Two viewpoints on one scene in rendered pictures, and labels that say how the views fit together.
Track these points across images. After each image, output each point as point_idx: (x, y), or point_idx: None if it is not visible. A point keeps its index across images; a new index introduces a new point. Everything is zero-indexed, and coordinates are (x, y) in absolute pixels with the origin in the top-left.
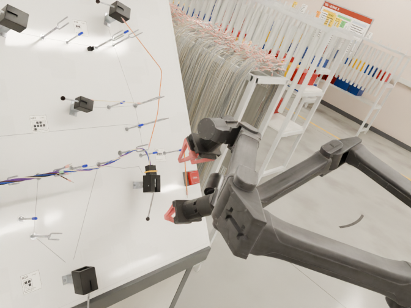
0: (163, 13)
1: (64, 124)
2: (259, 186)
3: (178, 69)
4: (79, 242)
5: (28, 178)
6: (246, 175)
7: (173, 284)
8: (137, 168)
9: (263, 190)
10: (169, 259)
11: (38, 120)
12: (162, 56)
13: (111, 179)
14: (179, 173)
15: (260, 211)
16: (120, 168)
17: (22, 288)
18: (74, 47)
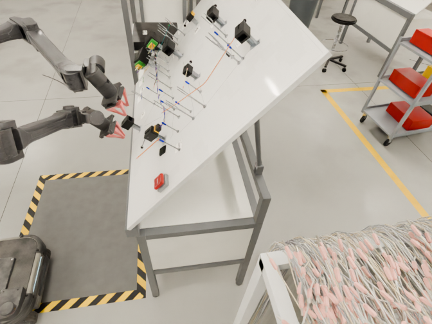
0: (297, 67)
1: (189, 80)
2: (60, 116)
3: (245, 123)
4: (148, 124)
5: (155, 72)
6: (29, 20)
7: None
8: (171, 134)
9: (54, 116)
10: (130, 186)
11: None
12: (249, 99)
13: (168, 121)
14: (167, 172)
15: (13, 19)
16: (172, 123)
17: (142, 112)
18: (227, 49)
